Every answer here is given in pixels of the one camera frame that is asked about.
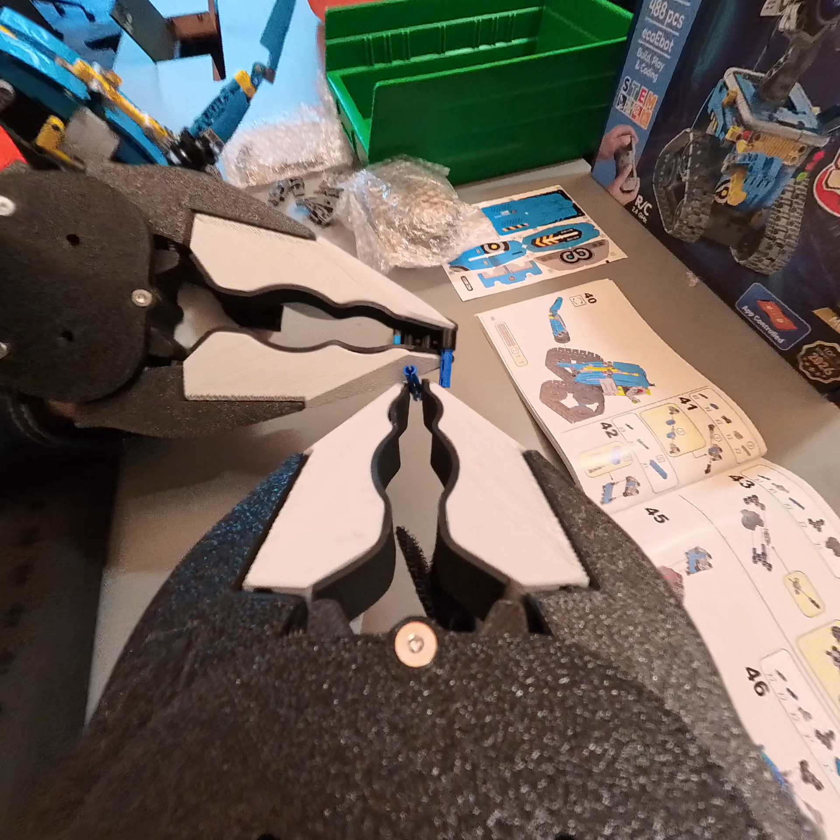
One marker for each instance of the dark blue robot kit box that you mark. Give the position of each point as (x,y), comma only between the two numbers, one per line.
(741,164)

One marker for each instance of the grey desk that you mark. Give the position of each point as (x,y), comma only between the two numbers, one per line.
(184,499)

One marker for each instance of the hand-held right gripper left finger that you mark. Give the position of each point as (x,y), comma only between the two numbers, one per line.
(315,525)

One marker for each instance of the blue sticker sheet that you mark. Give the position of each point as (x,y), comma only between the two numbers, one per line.
(525,262)

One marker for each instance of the black T-shaped connector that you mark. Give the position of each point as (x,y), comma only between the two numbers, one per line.
(420,340)

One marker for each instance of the blue toy robot model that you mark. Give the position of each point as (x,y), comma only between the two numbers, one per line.
(46,65)

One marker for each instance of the green plastic bin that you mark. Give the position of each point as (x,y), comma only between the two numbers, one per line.
(492,124)

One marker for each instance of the open instruction booklet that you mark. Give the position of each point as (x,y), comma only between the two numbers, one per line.
(656,544)

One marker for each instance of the pile of dark grey links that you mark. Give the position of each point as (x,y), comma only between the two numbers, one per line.
(315,200)

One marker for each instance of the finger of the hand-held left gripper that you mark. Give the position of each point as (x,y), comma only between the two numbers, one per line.
(275,371)
(275,256)

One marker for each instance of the bubble wrap bag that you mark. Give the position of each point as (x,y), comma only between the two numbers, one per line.
(413,210)
(282,151)

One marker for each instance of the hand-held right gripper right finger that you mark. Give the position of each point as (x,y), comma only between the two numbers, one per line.
(505,525)

